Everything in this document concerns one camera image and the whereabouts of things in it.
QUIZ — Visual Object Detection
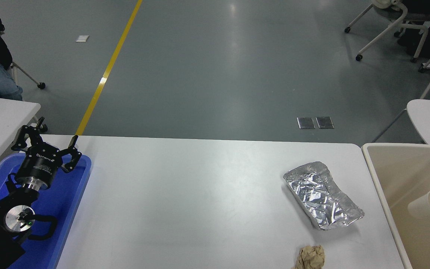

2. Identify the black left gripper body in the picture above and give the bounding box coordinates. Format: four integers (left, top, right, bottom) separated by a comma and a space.
15, 146, 63, 188

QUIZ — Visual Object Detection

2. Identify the silver foil tray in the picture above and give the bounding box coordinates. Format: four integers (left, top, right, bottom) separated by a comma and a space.
283, 161, 365, 231

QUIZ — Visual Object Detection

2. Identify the tan paper ball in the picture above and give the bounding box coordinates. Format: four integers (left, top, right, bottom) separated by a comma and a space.
295, 245, 325, 269

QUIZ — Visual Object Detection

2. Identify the large pale plastic bin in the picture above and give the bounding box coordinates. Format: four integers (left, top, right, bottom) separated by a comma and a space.
361, 143, 430, 269

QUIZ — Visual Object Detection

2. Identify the blue plastic tray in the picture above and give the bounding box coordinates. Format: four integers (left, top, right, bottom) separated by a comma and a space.
0, 153, 91, 269

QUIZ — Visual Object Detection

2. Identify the white chair with castors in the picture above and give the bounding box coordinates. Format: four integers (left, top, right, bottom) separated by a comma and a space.
10, 61, 48, 133

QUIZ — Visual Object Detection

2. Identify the person in dark shoes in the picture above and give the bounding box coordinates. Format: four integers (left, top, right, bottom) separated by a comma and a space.
398, 0, 430, 58

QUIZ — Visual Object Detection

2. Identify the white chair grey seat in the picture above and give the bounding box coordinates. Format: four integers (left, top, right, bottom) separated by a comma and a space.
345, 0, 430, 63

